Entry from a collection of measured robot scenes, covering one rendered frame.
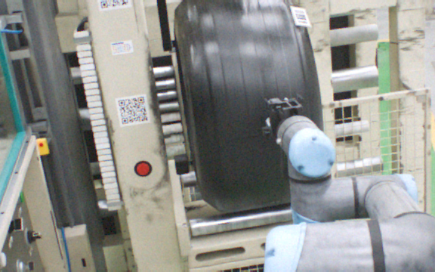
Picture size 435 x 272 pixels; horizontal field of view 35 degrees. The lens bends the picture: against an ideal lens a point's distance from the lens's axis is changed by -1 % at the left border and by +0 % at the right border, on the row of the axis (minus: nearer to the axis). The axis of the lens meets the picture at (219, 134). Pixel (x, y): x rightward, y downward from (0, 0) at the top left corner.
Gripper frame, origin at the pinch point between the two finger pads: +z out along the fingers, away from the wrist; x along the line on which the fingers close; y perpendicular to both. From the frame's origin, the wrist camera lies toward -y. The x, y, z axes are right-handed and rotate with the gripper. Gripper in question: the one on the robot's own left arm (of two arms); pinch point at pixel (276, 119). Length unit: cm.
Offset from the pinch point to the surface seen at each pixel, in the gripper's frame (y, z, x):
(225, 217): -28.5, 19.1, 12.8
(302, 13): 20.4, 14.0, -11.0
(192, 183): -27, 46, 19
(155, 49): 8, 79, 24
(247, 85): 7.9, 3.1, 5.2
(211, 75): 11.1, 4.9, 12.6
